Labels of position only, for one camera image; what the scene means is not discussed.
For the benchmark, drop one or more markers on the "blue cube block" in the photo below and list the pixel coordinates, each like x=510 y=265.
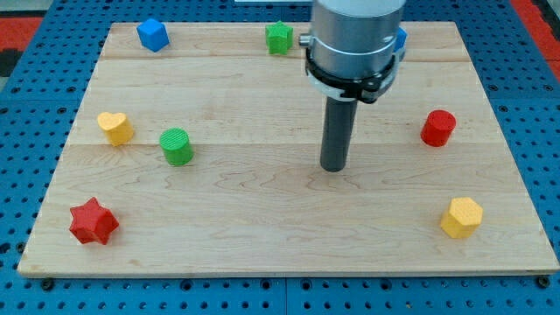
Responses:
x=153 y=35

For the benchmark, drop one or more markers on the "wooden board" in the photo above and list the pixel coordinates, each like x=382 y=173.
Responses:
x=254 y=201

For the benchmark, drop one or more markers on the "yellow heart block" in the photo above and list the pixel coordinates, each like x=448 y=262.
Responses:
x=116 y=127

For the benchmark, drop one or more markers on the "yellow hexagon block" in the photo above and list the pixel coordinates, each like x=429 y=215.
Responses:
x=462 y=217

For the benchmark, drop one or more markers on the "green cylinder block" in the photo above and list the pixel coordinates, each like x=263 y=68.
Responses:
x=175 y=144

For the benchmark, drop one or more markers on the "red star block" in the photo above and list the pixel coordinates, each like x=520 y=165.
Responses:
x=92 y=222

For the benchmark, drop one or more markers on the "green star block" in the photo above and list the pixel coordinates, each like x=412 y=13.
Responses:
x=278 y=38

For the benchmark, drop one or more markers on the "blue block behind arm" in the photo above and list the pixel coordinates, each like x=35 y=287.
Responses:
x=401 y=38

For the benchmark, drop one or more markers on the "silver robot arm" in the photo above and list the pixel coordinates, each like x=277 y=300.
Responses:
x=352 y=50

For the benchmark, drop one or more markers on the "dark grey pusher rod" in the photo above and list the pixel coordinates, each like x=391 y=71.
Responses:
x=337 y=131

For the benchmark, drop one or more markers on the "red cylinder block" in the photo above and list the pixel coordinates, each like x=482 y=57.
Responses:
x=438 y=128

